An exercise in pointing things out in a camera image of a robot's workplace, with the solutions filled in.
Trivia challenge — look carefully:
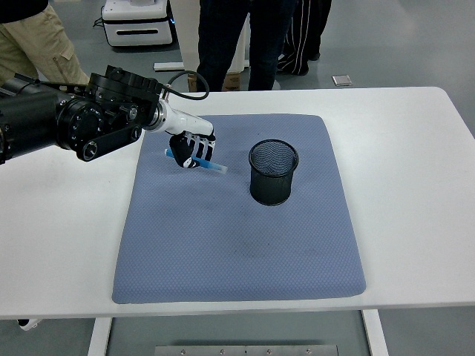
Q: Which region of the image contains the blue-grey textured mat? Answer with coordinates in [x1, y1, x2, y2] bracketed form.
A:
[111, 113, 367, 305]

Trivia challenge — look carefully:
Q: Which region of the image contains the white table leg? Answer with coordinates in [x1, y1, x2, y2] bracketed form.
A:
[88, 317, 113, 356]
[361, 309, 390, 356]

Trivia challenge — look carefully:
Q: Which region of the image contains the person in striped trousers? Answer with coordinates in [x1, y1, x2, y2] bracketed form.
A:
[276, 0, 333, 77]

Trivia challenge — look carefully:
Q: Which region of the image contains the person in dark jeans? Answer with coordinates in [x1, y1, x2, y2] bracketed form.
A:
[195, 0, 298, 93]

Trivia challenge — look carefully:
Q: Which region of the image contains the person in khaki trousers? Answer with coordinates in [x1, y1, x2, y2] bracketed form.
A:
[0, 0, 91, 87]

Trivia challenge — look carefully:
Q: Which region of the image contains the blue marker pen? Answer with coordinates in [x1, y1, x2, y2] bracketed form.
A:
[164, 148, 228, 175]

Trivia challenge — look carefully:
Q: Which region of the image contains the black mesh pen holder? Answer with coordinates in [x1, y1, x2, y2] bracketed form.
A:
[248, 139, 300, 207]

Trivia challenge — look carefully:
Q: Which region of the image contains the cardboard box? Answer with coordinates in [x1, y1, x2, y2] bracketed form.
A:
[187, 73, 241, 93]

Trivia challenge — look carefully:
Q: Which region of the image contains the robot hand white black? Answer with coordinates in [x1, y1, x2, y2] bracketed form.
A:
[160, 105, 217, 170]

